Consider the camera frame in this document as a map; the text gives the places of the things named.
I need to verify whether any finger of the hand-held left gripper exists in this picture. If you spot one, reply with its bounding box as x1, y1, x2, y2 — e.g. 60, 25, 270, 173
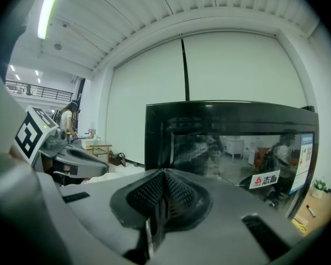
66, 147, 104, 165

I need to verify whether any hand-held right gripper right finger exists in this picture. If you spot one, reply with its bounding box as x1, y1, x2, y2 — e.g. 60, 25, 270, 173
164, 168, 212, 233

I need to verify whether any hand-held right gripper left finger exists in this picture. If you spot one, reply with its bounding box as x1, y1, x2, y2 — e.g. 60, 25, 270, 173
110, 168, 166, 229

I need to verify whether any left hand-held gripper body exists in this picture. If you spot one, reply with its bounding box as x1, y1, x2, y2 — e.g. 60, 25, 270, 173
14, 104, 109, 179

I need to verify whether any black glass fridge door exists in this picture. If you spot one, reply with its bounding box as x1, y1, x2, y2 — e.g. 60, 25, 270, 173
144, 100, 320, 221

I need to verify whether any small wooden side table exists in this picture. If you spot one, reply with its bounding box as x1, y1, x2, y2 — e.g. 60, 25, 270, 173
88, 144, 113, 165

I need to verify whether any brown leather bag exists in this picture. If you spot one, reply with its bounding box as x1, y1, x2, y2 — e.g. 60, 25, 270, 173
108, 151, 127, 168

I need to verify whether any black metal railing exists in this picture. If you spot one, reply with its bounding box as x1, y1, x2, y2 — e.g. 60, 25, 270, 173
5, 79, 74, 102

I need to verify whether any white red label sticker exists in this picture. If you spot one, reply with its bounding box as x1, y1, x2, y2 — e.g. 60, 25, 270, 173
248, 169, 281, 190

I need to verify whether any white roller blind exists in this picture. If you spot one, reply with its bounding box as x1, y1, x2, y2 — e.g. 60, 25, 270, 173
181, 31, 307, 108
106, 37, 189, 167

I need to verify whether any yellow tape roll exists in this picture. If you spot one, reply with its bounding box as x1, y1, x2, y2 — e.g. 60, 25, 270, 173
291, 218, 309, 234

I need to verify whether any long ceiling light tube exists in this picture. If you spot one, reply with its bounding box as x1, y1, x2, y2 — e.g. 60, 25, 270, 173
37, 0, 65, 40

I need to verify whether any black marker pen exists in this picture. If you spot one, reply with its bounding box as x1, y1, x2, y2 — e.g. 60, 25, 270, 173
305, 204, 317, 219

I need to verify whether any blue white info sticker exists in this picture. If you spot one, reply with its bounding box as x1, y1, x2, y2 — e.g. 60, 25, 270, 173
289, 132, 316, 195

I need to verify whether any small potted plant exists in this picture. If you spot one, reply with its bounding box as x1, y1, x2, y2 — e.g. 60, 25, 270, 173
311, 176, 329, 199

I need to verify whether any light wooden desk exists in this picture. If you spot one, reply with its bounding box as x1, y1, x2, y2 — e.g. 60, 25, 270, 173
291, 188, 331, 235

